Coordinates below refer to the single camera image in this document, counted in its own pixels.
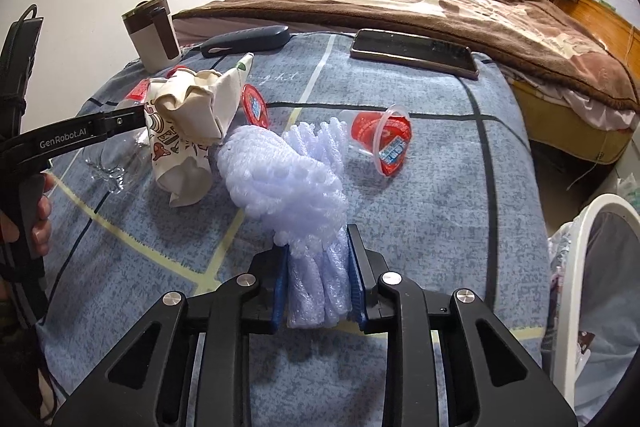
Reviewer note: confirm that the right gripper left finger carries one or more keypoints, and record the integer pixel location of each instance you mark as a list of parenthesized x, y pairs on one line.
[(266, 305)]

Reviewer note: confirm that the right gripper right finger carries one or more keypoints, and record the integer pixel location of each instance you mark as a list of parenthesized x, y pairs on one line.
[(370, 311)]

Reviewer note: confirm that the white foam fruit net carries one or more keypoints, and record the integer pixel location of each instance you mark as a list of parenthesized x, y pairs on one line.
[(293, 185)]

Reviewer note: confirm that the pink small carton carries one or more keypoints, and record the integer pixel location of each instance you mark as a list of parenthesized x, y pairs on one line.
[(137, 95)]

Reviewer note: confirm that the canvas tote bag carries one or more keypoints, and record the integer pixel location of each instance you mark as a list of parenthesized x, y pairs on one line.
[(186, 114)]

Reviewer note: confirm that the clear plastic bottle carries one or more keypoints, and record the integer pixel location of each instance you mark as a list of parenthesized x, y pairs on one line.
[(120, 161)]

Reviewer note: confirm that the white round trash bin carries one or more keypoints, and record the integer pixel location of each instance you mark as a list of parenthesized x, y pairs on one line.
[(591, 346)]

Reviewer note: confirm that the person left hand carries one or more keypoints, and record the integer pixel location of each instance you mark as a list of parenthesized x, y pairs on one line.
[(41, 232)]

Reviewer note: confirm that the blue checked table cloth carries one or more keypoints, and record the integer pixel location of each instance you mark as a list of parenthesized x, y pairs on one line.
[(462, 211)]

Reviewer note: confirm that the brown white thermos mug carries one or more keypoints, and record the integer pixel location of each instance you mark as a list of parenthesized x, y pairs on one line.
[(151, 31)]

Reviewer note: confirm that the black smartphone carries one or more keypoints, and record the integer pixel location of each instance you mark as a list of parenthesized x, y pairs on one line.
[(414, 51)]

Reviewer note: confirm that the dark glasses case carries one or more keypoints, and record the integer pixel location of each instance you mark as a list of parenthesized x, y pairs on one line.
[(257, 39)]

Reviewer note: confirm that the bed with brown blanket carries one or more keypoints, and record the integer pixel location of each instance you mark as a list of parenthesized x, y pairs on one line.
[(575, 94)]

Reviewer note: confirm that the wooden headboard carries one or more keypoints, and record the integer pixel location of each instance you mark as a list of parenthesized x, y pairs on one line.
[(619, 36)]

